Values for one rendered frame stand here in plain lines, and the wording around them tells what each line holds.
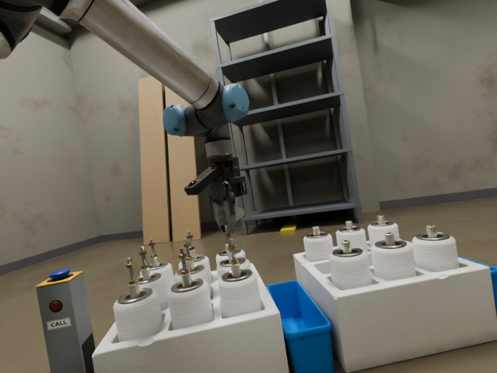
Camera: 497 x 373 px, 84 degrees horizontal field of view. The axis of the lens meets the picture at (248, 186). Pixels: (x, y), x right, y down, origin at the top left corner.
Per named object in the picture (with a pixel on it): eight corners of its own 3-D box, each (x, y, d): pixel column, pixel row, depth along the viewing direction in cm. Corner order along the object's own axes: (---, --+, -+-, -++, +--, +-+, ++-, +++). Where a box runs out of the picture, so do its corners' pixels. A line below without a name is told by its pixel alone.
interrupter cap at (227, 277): (245, 283, 61) (245, 280, 61) (215, 283, 64) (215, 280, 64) (257, 271, 68) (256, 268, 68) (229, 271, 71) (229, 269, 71)
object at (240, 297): (260, 364, 60) (248, 283, 60) (222, 360, 64) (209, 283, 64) (272, 338, 69) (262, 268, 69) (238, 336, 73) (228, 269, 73)
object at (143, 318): (120, 375, 64) (108, 299, 64) (160, 354, 70) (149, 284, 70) (132, 397, 57) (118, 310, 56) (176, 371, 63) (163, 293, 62)
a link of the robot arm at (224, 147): (215, 140, 73) (198, 146, 79) (218, 157, 73) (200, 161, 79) (236, 140, 78) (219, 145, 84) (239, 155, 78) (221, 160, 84)
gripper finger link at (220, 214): (236, 229, 82) (234, 198, 81) (221, 233, 78) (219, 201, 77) (229, 227, 85) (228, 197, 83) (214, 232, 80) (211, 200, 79)
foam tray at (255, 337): (292, 392, 60) (279, 311, 60) (105, 442, 55) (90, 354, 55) (260, 311, 99) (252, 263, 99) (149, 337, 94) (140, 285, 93)
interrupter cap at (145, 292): (114, 300, 64) (113, 297, 64) (146, 288, 68) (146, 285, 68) (122, 308, 58) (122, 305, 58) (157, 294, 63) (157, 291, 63)
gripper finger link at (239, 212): (251, 227, 78) (243, 196, 78) (236, 232, 74) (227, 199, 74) (244, 229, 80) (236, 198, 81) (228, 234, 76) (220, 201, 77)
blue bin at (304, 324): (340, 376, 63) (333, 325, 63) (293, 386, 62) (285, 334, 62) (302, 314, 93) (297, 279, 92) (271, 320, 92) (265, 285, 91)
